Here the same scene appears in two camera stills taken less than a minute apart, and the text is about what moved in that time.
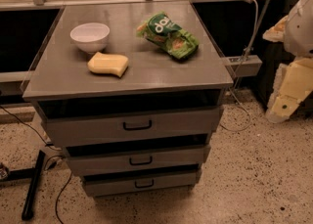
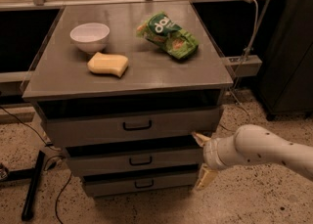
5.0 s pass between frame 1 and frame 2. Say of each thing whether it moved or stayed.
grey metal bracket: stayed
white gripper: moved
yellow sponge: stayed
